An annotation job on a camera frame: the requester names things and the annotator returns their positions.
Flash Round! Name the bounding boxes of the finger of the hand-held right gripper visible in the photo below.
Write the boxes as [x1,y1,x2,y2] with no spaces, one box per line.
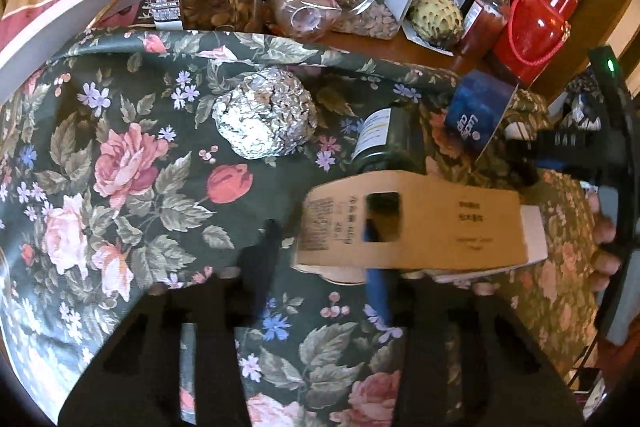
[502,122,541,190]

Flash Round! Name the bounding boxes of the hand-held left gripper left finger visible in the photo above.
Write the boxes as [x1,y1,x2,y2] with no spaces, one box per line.
[57,219,282,427]

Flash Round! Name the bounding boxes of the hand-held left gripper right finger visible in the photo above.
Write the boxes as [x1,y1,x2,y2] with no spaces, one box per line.
[364,266,586,427]

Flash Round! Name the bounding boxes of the brown cardboard box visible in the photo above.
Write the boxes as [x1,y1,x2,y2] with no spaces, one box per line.
[292,169,546,285]

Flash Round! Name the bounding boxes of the foil ball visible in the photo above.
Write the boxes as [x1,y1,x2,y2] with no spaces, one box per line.
[212,68,317,158]

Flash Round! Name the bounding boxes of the person's right hand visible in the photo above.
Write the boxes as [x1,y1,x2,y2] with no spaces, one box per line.
[585,192,623,293]

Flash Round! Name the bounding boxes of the dark blue paper box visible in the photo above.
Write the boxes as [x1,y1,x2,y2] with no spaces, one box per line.
[444,69,518,158]

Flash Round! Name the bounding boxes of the dark blue patterned cloth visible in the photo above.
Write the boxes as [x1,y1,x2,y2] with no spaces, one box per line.
[560,72,608,132]

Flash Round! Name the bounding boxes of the red thermos flask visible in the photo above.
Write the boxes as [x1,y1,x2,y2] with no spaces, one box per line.
[492,0,578,88]

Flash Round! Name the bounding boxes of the dark glass jar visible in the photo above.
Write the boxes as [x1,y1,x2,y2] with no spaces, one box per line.
[350,106,426,178]

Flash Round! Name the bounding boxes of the red sauce bottle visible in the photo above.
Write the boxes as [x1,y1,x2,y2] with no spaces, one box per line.
[460,0,522,55]

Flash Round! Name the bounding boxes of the dark floral tablecloth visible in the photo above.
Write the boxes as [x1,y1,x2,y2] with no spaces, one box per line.
[0,29,608,427]

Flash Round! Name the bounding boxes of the green custard apple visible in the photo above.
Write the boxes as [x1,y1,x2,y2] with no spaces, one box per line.
[409,0,463,45]

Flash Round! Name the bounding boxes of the clear plastic jar without lid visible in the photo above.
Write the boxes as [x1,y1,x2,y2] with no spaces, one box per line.
[270,0,343,42]

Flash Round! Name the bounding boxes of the long white box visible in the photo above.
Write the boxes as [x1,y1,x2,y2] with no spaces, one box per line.
[0,0,151,105]

